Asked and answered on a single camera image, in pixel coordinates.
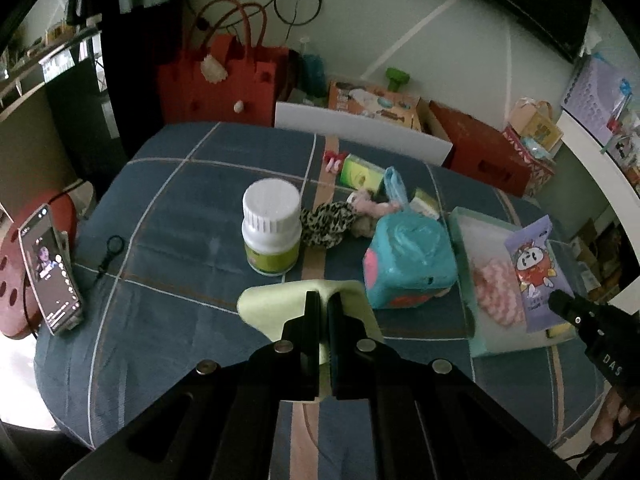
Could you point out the teal plastic toy case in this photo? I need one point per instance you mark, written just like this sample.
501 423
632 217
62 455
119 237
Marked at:
409 261

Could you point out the white pill bottle green label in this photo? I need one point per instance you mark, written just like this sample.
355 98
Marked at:
271 227

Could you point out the red patterned gift bag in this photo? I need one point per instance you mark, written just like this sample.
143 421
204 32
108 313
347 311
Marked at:
541 170

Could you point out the light blue face mask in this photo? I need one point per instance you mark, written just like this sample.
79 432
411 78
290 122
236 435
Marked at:
395 189

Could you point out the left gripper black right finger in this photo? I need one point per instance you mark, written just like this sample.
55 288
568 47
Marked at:
360 367

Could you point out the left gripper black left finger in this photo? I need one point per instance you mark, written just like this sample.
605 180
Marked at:
291 365

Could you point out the red cardboard box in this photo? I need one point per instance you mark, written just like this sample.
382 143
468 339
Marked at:
478 151

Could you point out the smartphone on stand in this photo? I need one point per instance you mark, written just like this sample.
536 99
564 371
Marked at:
47 264

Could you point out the beige gift bag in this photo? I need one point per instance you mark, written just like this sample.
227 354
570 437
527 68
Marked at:
534 119

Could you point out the blue plaid table cover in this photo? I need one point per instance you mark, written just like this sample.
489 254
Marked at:
156 380

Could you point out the red felt tote bag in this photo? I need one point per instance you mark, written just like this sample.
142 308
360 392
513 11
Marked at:
231 76

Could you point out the leopard print scrunchie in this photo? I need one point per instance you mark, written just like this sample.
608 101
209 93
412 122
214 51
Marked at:
326 225

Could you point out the white shallow box tray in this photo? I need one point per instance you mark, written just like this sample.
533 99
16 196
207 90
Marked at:
477 238

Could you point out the orange toy picture box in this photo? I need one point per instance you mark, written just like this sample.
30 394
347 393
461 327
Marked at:
374 102

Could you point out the lime green cloth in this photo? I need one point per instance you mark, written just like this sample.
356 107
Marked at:
267 308

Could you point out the person's right hand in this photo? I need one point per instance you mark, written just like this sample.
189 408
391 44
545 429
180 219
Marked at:
613 411

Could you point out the white foam board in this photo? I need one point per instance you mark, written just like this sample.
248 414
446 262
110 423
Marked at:
372 132

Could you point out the pink white sock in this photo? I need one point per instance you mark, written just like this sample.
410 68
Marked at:
368 212

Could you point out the white shelf with items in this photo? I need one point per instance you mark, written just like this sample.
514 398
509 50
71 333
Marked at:
600 130

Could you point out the yellow sponge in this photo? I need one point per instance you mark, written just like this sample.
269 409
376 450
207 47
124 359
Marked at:
559 331

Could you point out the green dumbbell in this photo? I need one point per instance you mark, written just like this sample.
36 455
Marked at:
396 79

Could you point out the green tissue pack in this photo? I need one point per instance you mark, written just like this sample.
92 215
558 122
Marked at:
424 203
359 174

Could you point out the pink zigzag white cloth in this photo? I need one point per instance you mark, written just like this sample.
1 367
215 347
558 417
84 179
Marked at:
497 293

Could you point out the purple snack packet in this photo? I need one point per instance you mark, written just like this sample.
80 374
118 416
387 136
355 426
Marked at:
537 272

